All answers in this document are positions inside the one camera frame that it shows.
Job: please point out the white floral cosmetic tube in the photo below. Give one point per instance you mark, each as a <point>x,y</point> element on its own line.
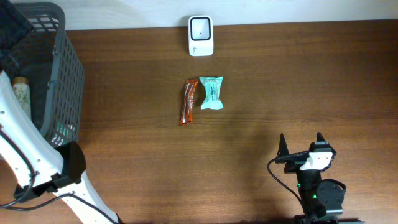
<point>21,88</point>

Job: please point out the small teal tissue pack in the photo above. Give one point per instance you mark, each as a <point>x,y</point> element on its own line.
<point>62,134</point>

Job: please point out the orange snack bar wrapper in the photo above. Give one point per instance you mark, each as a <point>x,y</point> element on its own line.
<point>187,110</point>

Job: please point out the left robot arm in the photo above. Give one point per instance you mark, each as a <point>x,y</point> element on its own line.
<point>40,168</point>

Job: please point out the grey plastic mesh basket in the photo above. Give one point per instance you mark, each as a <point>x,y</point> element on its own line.
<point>35,45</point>

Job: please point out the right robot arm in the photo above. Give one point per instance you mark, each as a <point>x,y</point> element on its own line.
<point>320,199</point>

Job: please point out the green wet wipes pack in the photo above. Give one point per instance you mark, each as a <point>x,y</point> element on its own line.
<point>212,89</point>

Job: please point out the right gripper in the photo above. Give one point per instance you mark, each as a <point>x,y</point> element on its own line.
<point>295,161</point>

